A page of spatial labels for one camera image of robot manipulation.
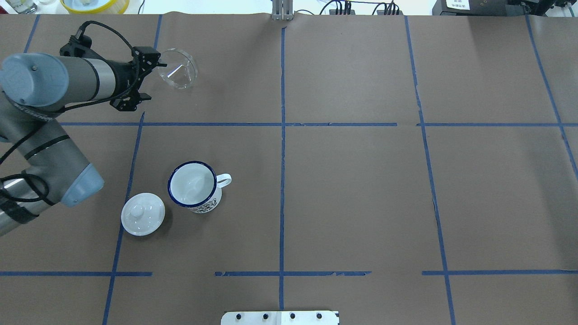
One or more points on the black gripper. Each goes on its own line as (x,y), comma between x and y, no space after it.
(120,77)

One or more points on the white mug lid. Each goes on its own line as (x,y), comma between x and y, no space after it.
(143,214)

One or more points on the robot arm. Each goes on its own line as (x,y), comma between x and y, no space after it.
(36,88)

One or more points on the yellow tape roll with bowl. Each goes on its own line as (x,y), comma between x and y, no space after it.
(95,6)

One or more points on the white enamel mug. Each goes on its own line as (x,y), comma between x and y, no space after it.
(195,186)

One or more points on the black computer box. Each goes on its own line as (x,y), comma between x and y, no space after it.
(494,8)

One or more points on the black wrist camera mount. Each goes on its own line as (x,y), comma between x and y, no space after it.
(79,46)

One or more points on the aluminium frame post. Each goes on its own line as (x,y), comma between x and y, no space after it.
(282,10)

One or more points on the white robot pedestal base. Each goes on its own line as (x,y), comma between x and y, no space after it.
(281,318)

